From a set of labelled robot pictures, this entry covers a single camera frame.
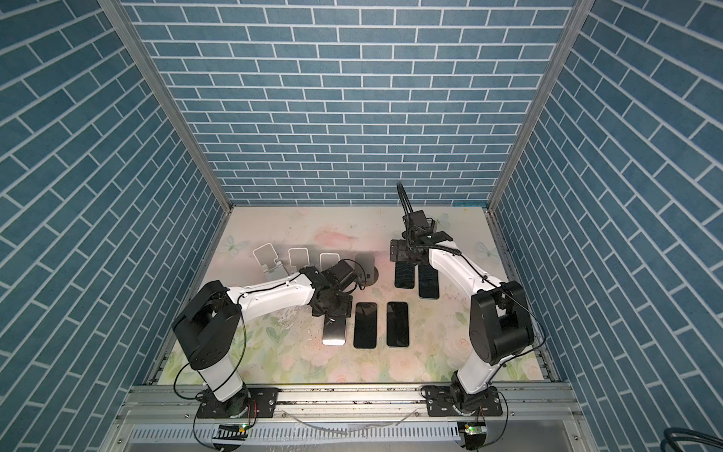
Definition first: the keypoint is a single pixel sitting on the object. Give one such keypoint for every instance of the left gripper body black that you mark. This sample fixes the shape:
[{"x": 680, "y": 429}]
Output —
[{"x": 338, "y": 305}]

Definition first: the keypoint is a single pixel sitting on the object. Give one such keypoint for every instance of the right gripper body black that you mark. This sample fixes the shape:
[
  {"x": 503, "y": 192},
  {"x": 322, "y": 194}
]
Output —
[{"x": 406, "y": 250}]

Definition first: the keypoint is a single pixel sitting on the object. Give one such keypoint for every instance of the black phone pink edge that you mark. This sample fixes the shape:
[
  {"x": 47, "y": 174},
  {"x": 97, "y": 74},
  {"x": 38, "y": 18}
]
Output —
[{"x": 334, "y": 331}]

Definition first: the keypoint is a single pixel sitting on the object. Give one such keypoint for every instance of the black phone teal edge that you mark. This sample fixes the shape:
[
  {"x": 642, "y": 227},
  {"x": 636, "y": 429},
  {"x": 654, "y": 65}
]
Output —
[{"x": 428, "y": 282}]

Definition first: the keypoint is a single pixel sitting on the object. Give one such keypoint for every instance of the black phone cracked screen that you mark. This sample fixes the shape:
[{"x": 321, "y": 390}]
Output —
[{"x": 404, "y": 275}]

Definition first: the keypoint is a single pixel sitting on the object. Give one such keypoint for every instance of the white stand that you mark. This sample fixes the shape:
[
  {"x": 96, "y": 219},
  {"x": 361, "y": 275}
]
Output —
[
  {"x": 270, "y": 263},
  {"x": 299, "y": 258},
  {"x": 328, "y": 260}
]

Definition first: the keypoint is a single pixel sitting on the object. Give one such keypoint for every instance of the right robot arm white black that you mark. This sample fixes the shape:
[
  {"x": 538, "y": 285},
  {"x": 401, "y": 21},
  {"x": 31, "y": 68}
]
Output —
[{"x": 500, "y": 324}]

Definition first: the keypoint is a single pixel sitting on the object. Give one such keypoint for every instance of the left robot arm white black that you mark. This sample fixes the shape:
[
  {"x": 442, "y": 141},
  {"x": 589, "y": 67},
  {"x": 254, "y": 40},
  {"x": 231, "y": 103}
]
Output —
[{"x": 206, "y": 327}]

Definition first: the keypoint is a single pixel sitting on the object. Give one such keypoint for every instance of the dark round phone stand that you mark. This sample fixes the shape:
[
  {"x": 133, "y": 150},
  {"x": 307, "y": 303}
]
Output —
[{"x": 366, "y": 268}]

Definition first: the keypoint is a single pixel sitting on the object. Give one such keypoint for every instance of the left controller board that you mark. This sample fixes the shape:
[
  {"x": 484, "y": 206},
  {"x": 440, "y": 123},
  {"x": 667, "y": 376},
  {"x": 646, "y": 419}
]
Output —
[{"x": 229, "y": 437}]

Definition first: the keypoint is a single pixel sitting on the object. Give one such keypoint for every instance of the controller board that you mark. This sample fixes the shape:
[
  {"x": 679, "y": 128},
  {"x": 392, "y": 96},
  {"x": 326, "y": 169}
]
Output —
[
  {"x": 472, "y": 435},
  {"x": 229, "y": 437}
]

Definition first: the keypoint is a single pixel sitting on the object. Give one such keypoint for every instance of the right controller board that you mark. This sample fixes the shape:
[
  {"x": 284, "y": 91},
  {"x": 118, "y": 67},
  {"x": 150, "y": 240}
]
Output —
[{"x": 472, "y": 435}]

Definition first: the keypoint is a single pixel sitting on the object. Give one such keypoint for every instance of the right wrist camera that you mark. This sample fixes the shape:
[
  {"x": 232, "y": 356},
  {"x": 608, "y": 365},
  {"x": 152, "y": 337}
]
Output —
[{"x": 418, "y": 220}]

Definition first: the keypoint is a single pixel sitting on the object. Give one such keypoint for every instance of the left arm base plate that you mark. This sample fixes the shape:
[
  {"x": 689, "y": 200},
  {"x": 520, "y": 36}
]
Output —
[{"x": 249, "y": 403}]

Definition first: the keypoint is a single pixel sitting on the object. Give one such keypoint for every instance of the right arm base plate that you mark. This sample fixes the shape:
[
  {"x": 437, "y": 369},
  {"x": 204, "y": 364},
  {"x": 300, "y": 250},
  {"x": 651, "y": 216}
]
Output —
[{"x": 451, "y": 400}]

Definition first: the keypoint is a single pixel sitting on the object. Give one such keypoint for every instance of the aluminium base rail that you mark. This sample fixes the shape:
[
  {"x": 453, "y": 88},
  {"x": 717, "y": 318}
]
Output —
[{"x": 537, "y": 416}]

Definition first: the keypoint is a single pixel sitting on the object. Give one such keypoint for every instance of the white vented cable duct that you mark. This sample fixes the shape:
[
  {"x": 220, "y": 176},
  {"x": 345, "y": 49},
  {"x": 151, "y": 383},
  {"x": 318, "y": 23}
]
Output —
[{"x": 294, "y": 434}]

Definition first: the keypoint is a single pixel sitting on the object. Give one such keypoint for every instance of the right aluminium corner post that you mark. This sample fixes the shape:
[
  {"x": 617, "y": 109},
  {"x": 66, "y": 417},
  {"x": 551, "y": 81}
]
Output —
[{"x": 569, "y": 35}]

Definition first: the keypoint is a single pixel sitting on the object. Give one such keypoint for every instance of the aluminium corner post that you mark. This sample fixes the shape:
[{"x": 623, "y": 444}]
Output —
[
  {"x": 569, "y": 35},
  {"x": 119, "y": 19}
]

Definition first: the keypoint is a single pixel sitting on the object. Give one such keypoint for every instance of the left aluminium corner post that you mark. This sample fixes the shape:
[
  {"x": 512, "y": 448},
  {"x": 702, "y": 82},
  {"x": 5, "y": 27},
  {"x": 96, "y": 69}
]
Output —
[{"x": 119, "y": 19}]

